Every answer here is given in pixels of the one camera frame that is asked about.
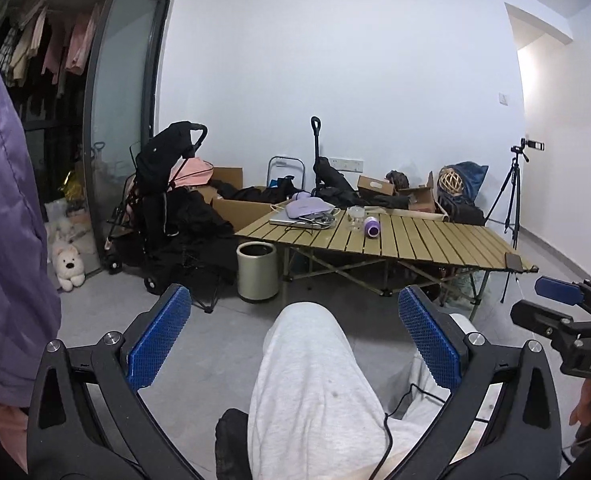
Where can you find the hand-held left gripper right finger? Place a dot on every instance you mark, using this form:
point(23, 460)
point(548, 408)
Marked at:
point(429, 342)

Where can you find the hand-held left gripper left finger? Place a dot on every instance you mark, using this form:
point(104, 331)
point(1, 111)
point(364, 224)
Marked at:
point(159, 342)

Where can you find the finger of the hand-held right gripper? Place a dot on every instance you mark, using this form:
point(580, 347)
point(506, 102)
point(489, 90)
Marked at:
point(538, 319)
point(555, 290)

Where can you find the person's right hand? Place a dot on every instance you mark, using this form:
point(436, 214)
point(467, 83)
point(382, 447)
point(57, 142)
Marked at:
point(586, 405)

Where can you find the black smartphone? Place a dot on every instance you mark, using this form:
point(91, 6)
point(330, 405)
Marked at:
point(514, 261)

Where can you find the wooden slat folding table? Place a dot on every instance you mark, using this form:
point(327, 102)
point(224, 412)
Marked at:
point(425, 245)

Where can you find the black tripod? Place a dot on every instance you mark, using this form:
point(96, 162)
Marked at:
point(511, 200)

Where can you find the white plush dog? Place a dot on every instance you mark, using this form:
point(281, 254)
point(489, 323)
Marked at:
point(68, 267)

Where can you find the black coat heap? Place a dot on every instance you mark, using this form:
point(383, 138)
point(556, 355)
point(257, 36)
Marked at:
point(195, 230)

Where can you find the white round waste bin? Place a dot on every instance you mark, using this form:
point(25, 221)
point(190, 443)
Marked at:
point(258, 272)

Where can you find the person's white trousers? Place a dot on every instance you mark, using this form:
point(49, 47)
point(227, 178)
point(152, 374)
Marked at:
point(305, 390)

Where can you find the blue bag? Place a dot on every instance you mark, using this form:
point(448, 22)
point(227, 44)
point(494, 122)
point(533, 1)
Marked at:
point(473, 175)

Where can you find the clear glass cup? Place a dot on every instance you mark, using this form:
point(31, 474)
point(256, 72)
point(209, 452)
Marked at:
point(355, 217)

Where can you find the small open cardboard box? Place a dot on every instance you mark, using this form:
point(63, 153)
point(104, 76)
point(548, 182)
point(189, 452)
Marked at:
point(420, 195)

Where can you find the woven rattan ball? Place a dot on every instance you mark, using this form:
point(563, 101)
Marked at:
point(450, 180)

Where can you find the large open cardboard box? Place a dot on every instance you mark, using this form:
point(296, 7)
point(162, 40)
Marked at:
point(240, 212)

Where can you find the brown furry item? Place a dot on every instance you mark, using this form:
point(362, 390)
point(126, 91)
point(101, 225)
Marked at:
point(398, 179)

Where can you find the black baby stroller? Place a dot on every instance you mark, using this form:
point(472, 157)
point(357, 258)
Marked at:
point(158, 170)

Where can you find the pink cloth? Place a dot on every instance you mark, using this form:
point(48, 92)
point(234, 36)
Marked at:
point(7, 427)

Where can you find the pink stroller canopy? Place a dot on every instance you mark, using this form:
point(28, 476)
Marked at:
point(195, 171)

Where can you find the pile of black clothes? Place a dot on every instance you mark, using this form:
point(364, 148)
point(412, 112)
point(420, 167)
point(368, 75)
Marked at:
point(253, 192)

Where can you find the gold foil bundle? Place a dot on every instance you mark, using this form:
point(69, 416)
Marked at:
point(72, 187)

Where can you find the purple jacket sleeve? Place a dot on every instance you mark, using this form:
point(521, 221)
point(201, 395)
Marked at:
point(10, 240)

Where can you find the silver laptop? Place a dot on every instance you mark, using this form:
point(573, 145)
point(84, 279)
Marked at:
point(295, 221)

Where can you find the cardboard box with upright flap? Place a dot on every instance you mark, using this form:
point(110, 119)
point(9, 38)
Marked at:
point(230, 176)

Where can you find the purple pouch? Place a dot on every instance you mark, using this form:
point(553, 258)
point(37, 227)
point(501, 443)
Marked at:
point(308, 207)

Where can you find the black bag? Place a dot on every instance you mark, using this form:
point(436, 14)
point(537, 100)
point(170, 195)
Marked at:
point(333, 180)

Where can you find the grey folding chair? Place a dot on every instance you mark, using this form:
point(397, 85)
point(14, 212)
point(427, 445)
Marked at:
point(285, 167)

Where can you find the frosted glass sliding door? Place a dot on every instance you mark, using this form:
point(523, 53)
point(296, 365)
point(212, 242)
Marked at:
point(120, 110)

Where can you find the row of hanging clothes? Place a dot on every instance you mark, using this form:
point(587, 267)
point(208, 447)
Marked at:
point(40, 40)

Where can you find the white wall socket strip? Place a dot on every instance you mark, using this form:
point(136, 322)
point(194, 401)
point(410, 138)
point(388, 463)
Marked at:
point(344, 164)

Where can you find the white wall switch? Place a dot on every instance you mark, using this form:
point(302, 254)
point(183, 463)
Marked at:
point(503, 98)

